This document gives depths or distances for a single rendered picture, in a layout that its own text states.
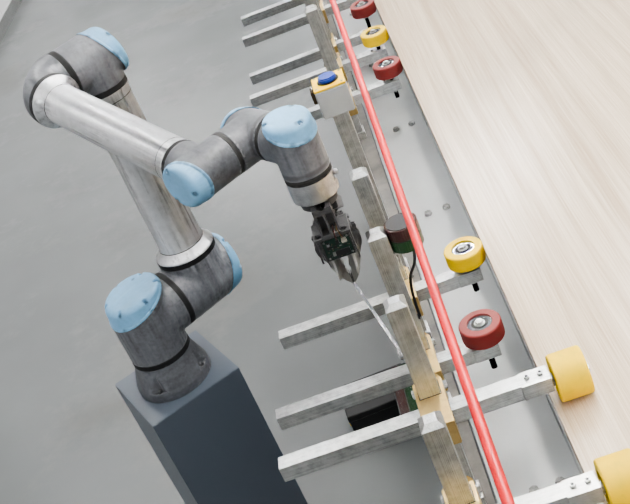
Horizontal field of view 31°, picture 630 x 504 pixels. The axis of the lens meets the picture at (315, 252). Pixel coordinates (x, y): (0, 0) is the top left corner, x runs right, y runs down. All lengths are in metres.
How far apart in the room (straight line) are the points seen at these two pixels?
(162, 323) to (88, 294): 1.97
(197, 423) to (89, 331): 1.68
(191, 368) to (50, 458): 1.23
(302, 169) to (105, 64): 0.67
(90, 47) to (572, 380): 1.26
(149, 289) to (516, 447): 0.95
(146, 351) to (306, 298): 1.36
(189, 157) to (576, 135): 0.93
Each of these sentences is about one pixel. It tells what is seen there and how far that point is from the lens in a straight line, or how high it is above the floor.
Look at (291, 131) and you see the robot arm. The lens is 1.94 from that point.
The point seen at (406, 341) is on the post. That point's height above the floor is 1.09.
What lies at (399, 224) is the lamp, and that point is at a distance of 1.96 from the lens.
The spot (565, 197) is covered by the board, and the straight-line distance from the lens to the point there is 2.34.
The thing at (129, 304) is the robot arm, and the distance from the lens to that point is 2.64.
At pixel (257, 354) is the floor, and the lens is 3.81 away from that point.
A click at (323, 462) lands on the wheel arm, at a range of 1.86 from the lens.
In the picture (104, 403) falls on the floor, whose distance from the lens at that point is 3.97.
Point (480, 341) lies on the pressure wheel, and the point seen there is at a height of 0.89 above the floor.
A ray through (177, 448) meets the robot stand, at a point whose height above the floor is 0.51.
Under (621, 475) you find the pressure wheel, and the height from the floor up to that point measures 0.97.
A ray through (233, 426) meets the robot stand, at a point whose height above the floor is 0.46.
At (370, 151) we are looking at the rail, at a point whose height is 0.70.
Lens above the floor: 2.16
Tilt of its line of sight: 31 degrees down
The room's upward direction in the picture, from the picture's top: 23 degrees counter-clockwise
